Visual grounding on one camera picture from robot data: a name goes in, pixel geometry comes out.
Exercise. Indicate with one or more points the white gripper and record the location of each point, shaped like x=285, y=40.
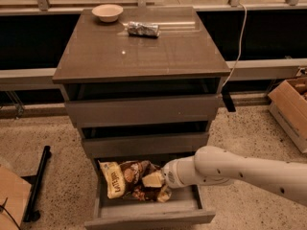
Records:
x=169, y=174

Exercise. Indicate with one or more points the brown chip bag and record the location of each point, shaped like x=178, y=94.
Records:
x=124, y=180

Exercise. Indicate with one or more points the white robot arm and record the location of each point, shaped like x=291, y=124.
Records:
x=214, y=166

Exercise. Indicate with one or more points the bottom drawer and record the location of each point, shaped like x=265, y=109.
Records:
x=184, y=208

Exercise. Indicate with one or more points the drawer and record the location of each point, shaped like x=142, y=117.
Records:
x=144, y=145
x=184, y=208
x=143, y=111

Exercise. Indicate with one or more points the middle drawer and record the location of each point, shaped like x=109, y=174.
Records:
x=144, y=145

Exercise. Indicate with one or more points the top drawer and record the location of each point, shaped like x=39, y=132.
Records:
x=143, y=111

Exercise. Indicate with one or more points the grey drawer cabinet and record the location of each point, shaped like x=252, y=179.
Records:
x=104, y=62

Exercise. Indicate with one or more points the silver foil snack bag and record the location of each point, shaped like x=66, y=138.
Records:
x=143, y=29

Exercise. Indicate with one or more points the black metal bar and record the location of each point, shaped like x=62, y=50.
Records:
x=31, y=213

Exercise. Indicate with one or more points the cardboard box left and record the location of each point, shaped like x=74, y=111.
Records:
x=14, y=194

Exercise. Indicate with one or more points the cardboard box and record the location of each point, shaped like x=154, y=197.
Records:
x=289, y=108
x=14, y=194

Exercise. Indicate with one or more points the cardboard box right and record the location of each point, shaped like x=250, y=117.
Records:
x=289, y=108

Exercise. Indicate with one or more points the white bowl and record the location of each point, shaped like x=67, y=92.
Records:
x=107, y=13

